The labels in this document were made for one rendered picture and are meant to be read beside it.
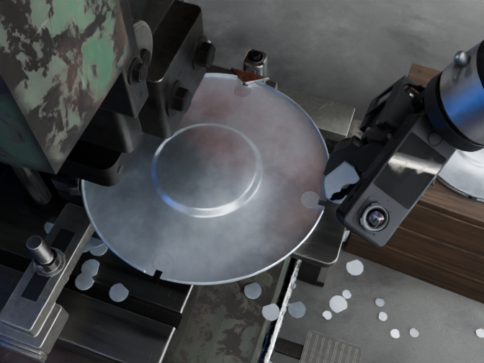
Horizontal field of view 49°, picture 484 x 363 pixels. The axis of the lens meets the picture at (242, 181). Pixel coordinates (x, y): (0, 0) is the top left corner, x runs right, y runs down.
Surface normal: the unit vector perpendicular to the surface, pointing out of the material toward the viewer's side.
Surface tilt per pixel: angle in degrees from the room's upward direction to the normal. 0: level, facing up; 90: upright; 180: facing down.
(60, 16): 90
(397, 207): 41
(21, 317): 0
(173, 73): 90
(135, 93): 90
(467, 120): 82
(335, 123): 0
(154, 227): 0
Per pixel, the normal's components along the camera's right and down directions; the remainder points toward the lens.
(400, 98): 0.39, -0.32
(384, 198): 0.11, 0.16
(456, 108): -0.80, 0.36
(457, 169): 0.00, -0.52
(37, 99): 0.94, 0.29
